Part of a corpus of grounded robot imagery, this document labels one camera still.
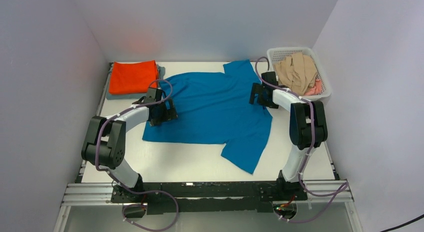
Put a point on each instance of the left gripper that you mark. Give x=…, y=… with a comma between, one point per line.
x=168, y=115

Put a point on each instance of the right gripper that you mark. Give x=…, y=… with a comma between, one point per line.
x=258, y=88

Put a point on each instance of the blue t shirt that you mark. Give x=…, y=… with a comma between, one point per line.
x=214, y=108

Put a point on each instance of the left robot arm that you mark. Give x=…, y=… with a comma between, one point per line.
x=104, y=145

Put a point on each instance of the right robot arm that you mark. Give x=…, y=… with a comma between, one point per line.
x=307, y=128

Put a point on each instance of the white plastic basket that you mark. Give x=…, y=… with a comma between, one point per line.
x=278, y=54

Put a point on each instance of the beige t shirt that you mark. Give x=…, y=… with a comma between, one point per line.
x=298, y=72

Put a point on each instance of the folded grey t shirt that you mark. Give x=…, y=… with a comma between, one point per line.
x=109, y=96

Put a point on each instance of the folded orange t shirt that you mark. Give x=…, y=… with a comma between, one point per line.
x=131, y=78

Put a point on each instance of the pink t shirt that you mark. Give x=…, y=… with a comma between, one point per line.
x=316, y=89

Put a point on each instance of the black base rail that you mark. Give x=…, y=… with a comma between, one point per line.
x=212, y=196

